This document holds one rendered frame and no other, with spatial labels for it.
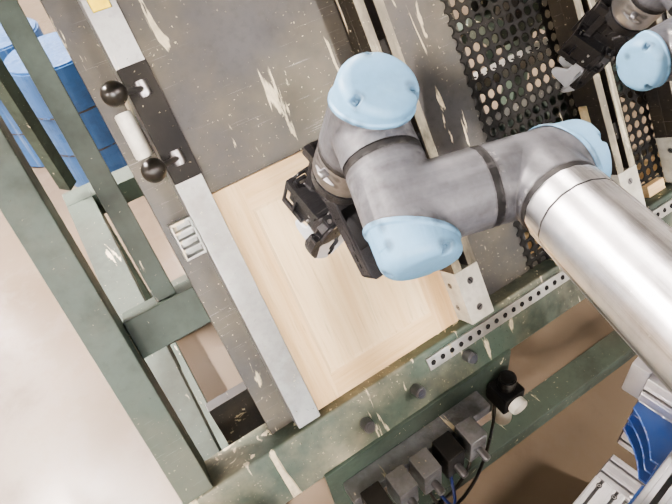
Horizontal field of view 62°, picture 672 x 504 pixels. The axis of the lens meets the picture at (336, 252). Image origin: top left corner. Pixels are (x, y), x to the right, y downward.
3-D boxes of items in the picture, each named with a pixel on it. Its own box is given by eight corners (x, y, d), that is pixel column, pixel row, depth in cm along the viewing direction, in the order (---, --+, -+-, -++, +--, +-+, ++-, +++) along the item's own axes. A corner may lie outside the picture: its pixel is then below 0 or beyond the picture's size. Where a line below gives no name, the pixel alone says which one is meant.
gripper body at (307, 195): (324, 175, 74) (342, 122, 64) (365, 223, 73) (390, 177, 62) (279, 204, 72) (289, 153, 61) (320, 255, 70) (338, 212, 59)
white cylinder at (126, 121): (113, 117, 93) (136, 161, 96) (113, 116, 91) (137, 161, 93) (130, 110, 94) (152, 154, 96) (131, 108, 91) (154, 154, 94)
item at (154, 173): (175, 170, 95) (144, 189, 83) (165, 149, 94) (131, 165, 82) (195, 162, 95) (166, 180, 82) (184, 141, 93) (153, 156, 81)
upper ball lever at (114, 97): (141, 103, 92) (103, 112, 79) (130, 81, 91) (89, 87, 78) (161, 94, 91) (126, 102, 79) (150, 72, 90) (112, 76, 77)
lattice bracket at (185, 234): (185, 259, 101) (187, 262, 98) (166, 225, 99) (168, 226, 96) (205, 249, 102) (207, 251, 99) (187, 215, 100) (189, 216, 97)
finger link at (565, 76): (542, 77, 112) (569, 48, 104) (567, 93, 112) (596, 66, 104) (536, 87, 111) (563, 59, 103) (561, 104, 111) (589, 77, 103)
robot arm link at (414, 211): (517, 227, 44) (465, 114, 48) (384, 267, 43) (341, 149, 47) (491, 258, 52) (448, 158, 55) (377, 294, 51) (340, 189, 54)
